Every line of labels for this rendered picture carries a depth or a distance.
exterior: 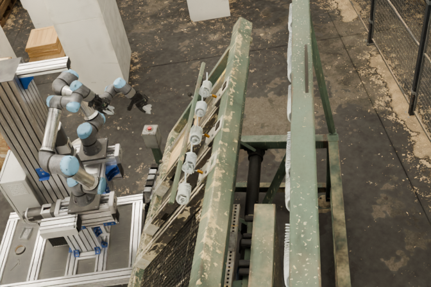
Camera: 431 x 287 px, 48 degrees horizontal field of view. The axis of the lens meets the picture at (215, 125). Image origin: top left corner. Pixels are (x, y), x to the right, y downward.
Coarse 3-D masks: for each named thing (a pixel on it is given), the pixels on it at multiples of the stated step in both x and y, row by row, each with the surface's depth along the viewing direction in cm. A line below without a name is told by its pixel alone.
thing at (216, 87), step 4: (224, 72) 326; (220, 76) 333; (220, 80) 330; (216, 84) 334; (220, 84) 333; (212, 88) 339; (216, 88) 336; (212, 92) 339; (216, 92) 338; (208, 100) 344; (196, 116) 356; (184, 128) 370; (184, 132) 369; (180, 136) 373; (176, 140) 377; (172, 144) 387; (176, 144) 379; (172, 148) 383
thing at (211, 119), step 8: (224, 88) 277; (208, 96) 285; (216, 96) 286; (216, 104) 288; (216, 112) 291; (208, 120) 297; (216, 120) 296; (208, 128) 301; (192, 144) 313; (200, 144) 312; (176, 160) 332; (168, 176) 338; (160, 184) 346; (168, 184) 345; (160, 192) 352
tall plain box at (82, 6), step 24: (48, 0) 511; (72, 0) 513; (96, 0) 515; (72, 24) 532; (96, 24) 534; (120, 24) 614; (72, 48) 552; (96, 48) 555; (120, 48) 593; (96, 72) 577; (120, 72) 579
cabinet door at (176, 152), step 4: (196, 120) 352; (196, 124) 348; (180, 140) 374; (188, 140) 351; (180, 144) 369; (176, 148) 375; (180, 148) 364; (172, 152) 384; (176, 152) 369; (172, 156) 377; (176, 156) 363; (172, 160) 372; (168, 164) 378; (172, 164) 366; (168, 168) 371
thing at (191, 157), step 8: (200, 72) 282; (200, 80) 278; (208, 88) 284; (192, 104) 262; (200, 104) 271; (192, 112) 258; (200, 112) 275; (192, 128) 260; (200, 128) 260; (184, 136) 246; (192, 136) 262; (200, 136) 256; (184, 144) 240; (184, 152) 237; (192, 152) 245; (192, 160) 241; (176, 168) 230; (176, 176) 225; (176, 184) 222; (184, 184) 231; (184, 192) 228; (176, 200) 228; (184, 200) 232
